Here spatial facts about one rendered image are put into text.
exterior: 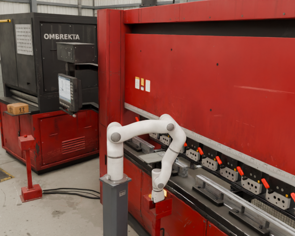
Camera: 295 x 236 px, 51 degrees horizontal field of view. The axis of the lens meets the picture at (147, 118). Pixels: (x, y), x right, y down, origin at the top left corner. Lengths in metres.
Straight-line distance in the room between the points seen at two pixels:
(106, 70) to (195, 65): 1.23
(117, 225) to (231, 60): 1.46
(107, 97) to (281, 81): 2.01
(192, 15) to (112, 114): 1.53
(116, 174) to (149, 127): 0.43
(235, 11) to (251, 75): 0.41
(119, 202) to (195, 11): 1.52
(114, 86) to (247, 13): 1.81
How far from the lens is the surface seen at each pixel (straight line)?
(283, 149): 1.94
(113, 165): 2.31
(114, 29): 3.36
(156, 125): 2.23
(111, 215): 2.47
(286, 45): 1.88
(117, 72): 3.40
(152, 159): 2.77
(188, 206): 2.57
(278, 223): 2.15
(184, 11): 2.52
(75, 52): 3.36
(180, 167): 2.75
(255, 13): 2.01
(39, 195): 4.33
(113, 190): 2.36
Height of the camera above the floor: 2.06
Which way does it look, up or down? 15 degrees down
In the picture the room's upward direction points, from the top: 1 degrees clockwise
